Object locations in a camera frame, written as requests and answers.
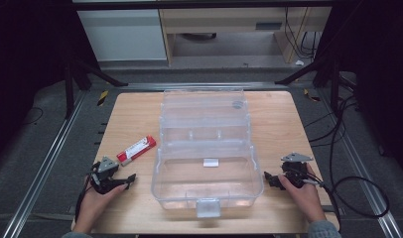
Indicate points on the person's right denim sleeve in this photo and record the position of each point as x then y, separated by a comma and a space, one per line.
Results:
323, 229

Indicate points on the black curtain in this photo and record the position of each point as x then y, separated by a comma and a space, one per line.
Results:
24, 66
381, 82

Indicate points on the metal floor rail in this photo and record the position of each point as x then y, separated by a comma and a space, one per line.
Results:
40, 172
365, 185

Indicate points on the yellow and black tape strip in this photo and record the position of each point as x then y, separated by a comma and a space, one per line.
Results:
311, 95
102, 98

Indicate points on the white cabinet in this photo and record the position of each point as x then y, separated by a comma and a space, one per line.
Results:
123, 34

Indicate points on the person's denim sleeve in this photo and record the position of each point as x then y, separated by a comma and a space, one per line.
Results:
76, 235
323, 229

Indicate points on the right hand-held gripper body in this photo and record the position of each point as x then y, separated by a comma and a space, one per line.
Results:
295, 168

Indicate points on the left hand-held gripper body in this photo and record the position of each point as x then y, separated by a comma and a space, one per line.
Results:
103, 173

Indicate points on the clear plastic storage box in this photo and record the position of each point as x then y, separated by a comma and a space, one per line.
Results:
206, 178

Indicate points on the light wooden desk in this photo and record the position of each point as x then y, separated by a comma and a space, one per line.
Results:
229, 20

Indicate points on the person's right hand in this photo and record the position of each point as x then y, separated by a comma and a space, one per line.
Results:
307, 200

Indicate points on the black metal stand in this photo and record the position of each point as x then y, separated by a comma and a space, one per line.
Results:
69, 89
335, 82

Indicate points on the grey tape piece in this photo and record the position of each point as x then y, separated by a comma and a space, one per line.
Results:
71, 209

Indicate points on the person's left hand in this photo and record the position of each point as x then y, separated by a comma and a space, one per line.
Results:
93, 206

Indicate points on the person's left denim sleeve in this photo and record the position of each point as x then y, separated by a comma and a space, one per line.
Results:
76, 235

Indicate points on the small white floor object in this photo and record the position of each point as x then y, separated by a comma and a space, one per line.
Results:
299, 62

